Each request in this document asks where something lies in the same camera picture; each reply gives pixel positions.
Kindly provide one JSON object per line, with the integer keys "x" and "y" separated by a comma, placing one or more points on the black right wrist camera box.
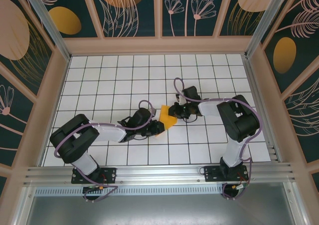
{"x": 174, "y": 110}

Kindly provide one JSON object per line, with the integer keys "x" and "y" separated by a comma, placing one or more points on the wall panel pink oval grass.
{"x": 229, "y": 15}

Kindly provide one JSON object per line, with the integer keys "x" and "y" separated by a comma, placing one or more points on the wall panel huge pink oval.
{"x": 15, "y": 30}

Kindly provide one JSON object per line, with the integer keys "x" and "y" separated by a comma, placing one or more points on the wall panel single flower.
{"x": 12, "y": 125}

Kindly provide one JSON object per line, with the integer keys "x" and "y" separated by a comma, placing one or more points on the wall panel pink leaf outlines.
{"x": 304, "y": 110}

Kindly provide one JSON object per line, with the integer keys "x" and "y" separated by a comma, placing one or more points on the wall panel orange circle leaves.
{"x": 147, "y": 15}

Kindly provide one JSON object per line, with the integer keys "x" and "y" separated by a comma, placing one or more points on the aluminium side rail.
{"x": 259, "y": 105}

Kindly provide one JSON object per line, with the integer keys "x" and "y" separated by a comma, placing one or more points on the grey metal sheet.
{"x": 159, "y": 210}

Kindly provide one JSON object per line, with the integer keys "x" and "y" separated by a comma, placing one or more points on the wall panel orange oval fern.
{"x": 304, "y": 48}

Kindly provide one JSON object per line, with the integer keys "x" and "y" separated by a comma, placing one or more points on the aluminium frame post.
{"x": 264, "y": 18}
{"x": 49, "y": 25}

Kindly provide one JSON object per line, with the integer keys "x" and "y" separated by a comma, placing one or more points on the long aluminium mounting rail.
{"x": 159, "y": 172}

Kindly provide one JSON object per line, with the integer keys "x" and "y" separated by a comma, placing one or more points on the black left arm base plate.
{"x": 109, "y": 173}

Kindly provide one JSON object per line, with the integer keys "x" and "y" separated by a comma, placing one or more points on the wall panel pink flowers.
{"x": 179, "y": 25}

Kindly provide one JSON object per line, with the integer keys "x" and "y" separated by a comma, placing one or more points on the orange cloth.
{"x": 168, "y": 120}

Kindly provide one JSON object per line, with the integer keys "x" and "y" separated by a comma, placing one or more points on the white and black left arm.
{"x": 109, "y": 134}

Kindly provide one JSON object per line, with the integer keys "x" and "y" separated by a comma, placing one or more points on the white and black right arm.
{"x": 209, "y": 107}

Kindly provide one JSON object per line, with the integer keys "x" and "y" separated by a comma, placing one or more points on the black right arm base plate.
{"x": 211, "y": 173}

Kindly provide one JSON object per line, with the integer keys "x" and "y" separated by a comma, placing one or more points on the wall panel small orange oval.
{"x": 82, "y": 10}

